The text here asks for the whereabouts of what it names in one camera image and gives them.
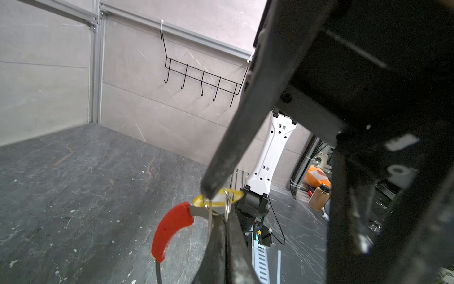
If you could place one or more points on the metal keyring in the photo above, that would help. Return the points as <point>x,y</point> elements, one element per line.
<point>225,213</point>

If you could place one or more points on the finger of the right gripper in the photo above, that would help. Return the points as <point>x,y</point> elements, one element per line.
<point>287,31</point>

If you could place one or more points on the brown bottle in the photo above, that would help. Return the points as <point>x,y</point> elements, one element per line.
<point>320,197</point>

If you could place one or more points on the yellow tagged key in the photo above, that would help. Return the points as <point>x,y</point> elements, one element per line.
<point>220,199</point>

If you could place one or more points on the black wire hook rack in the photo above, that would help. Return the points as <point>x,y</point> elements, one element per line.
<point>205,78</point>

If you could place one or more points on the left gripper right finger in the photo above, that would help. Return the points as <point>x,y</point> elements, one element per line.
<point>239,268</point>

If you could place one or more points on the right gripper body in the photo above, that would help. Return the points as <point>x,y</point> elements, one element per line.
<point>376,80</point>

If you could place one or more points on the slotted cable duct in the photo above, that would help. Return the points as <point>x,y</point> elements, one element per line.
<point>260,261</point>

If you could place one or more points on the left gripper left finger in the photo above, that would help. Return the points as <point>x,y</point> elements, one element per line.
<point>213,266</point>

